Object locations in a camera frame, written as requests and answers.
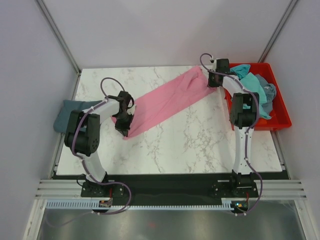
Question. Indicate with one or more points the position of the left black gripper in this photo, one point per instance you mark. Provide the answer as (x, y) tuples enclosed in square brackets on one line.
[(125, 128)]

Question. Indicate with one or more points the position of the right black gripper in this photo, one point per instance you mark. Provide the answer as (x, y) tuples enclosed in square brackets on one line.
[(210, 84)]

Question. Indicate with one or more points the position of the pink t shirt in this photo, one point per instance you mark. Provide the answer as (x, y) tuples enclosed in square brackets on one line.
[(169, 98)]

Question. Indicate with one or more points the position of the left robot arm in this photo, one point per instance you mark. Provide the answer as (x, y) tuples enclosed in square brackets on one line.
[(83, 130)]

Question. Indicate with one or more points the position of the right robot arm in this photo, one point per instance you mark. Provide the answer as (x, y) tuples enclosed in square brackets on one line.
[(244, 115)]

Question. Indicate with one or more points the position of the teal t shirt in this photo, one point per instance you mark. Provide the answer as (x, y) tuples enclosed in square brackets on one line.
[(251, 82)]

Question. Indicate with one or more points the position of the grey blue t shirt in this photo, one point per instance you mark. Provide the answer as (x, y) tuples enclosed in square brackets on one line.
[(270, 93)]

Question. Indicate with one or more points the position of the orange garment in bin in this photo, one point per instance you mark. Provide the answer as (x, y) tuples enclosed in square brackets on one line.
[(262, 122)]

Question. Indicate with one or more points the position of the red plastic bin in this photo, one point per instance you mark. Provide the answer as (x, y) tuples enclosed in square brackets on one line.
[(279, 115)]

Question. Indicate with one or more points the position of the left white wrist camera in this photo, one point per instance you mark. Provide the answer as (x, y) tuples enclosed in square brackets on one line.
[(131, 110)]

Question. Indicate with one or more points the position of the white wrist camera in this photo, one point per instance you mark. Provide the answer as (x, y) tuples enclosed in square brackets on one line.
[(214, 63), (131, 110)]

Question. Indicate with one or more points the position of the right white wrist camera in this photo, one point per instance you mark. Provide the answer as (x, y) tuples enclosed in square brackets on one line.
[(214, 63)]

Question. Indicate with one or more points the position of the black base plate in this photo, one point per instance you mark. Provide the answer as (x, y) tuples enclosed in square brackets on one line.
[(127, 178)]

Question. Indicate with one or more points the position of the aluminium frame rail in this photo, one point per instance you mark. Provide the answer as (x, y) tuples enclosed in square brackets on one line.
[(268, 190)]

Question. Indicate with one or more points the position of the right corner aluminium post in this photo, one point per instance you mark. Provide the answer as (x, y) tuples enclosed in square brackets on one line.
[(278, 29)]

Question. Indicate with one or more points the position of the corner aluminium post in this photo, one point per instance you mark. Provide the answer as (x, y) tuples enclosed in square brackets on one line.
[(58, 35), (278, 29)]

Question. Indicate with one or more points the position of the white slotted cable duct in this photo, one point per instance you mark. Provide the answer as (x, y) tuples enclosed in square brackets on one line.
[(94, 204)]

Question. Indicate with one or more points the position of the left corner aluminium post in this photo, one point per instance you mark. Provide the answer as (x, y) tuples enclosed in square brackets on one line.
[(58, 35)]

